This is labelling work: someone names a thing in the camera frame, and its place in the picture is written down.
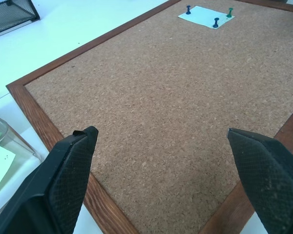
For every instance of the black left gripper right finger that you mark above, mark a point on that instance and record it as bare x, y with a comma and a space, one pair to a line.
266, 180

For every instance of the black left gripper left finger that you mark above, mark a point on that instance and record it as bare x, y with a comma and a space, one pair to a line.
63, 180

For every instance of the wood-framed cork board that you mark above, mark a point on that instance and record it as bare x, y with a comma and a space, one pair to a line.
166, 102

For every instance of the blue push pin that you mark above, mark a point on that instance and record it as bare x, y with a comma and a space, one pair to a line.
188, 9
215, 22

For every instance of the green push pin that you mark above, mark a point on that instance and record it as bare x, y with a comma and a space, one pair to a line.
230, 12

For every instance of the white paper note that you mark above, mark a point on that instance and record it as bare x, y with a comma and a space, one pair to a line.
205, 16

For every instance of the clear plastic container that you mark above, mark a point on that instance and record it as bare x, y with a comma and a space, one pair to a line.
12, 156

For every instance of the white paper sheet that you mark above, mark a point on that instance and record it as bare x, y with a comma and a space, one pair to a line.
0, 165

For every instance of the black mesh metal basket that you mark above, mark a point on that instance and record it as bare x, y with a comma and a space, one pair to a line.
9, 14

